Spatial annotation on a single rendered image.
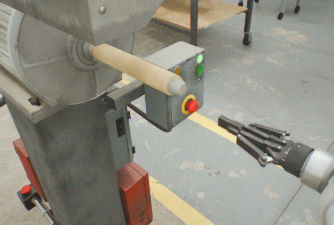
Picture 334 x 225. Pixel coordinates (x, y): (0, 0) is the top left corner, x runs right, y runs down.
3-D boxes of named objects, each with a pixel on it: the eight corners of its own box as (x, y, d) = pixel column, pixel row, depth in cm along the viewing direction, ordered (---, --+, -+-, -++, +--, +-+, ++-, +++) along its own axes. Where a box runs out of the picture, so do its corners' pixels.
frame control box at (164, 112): (107, 121, 99) (93, 50, 84) (153, 94, 111) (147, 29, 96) (158, 157, 84) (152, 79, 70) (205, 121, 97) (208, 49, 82)
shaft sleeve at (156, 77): (106, 40, 54) (107, 56, 55) (91, 43, 52) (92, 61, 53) (181, 72, 43) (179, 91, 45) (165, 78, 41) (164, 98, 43)
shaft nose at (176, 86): (179, 75, 43) (177, 90, 44) (167, 79, 42) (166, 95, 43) (189, 79, 42) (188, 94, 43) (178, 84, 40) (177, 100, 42)
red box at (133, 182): (98, 204, 137) (82, 146, 116) (119, 187, 144) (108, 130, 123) (133, 239, 122) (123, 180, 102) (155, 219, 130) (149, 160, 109)
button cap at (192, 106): (181, 111, 86) (180, 100, 84) (190, 105, 89) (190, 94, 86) (191, 116, 84) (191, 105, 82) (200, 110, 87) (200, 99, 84)
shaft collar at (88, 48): (103, 33, 55) (104, 56, 57) (81, 37, 52) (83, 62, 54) (109, 36, 54) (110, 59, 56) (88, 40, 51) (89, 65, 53)
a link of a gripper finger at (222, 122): (241, 135, 77) (239, 137, 76) (218, 124, 81) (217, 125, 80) (242, 126, 75) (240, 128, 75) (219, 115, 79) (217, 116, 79)
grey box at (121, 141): (91, 155, 114) (55, 17, 83) (112, 141, 120) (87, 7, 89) (115, 176, 105) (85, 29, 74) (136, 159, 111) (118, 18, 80)
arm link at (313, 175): (335, 179, 68) (309, 166, 71) (348, 150, 63) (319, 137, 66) (320, 204, 63) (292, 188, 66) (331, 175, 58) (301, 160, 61)
